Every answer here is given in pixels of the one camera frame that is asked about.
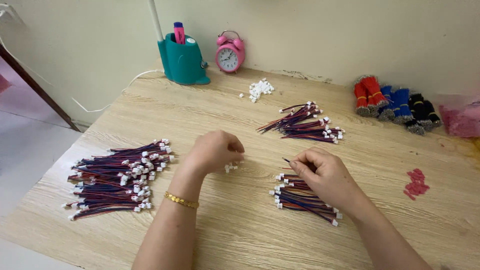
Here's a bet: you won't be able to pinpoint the red wire bundle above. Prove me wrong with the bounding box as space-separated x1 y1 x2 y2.
354 82 370 117
361 76 389 113

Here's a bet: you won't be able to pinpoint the pile of red connector pieces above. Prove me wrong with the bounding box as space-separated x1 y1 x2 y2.
403 168 430 201

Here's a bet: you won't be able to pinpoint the small pile of wire harnesses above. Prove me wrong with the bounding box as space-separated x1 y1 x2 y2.
268 172 343 227

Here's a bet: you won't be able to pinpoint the large pile of wire harnesses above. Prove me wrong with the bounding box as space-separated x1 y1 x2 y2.
62 139 175 221

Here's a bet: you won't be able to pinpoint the pink alarm clock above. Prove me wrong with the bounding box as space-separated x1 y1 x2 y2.
215 30 246 74

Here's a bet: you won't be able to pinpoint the fanned pile of wire harnesses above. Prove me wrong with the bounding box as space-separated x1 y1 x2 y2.
257 100 346 145

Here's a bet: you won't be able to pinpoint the pink highlighter pen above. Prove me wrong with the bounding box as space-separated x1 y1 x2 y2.
173 22 186 45

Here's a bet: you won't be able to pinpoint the gold bracelet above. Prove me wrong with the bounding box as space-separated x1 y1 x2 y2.
164 191 200 210

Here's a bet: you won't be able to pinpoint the blue wire bundle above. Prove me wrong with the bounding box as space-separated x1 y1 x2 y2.
377 85 395 121
392 88 414 124

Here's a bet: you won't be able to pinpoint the pink plastic bag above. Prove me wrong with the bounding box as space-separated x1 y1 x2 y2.
439 95 480 139

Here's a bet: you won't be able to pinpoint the pile of white connectors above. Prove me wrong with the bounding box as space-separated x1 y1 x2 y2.
239 78 275 103

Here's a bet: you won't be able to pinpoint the white power cable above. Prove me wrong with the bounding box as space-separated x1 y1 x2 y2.
71 68 166 113

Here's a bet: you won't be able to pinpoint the few loose white connectors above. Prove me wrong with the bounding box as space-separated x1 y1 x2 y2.
224 161 244 174

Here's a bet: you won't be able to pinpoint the person's left hand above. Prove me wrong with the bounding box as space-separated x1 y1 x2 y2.
184 130 245 177

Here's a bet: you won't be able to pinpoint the dark wooden bar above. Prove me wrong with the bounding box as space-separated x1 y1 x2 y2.
0 44 82 133

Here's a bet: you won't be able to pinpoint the teal lamp base holder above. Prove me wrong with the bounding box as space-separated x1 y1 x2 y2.
157 33 211 86

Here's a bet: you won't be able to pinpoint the black wire bundle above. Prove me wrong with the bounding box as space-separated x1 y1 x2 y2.
405 93 427 136
422 99 443 128

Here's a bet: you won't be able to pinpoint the person's right hand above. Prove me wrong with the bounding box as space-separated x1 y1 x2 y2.
289 146 363 217

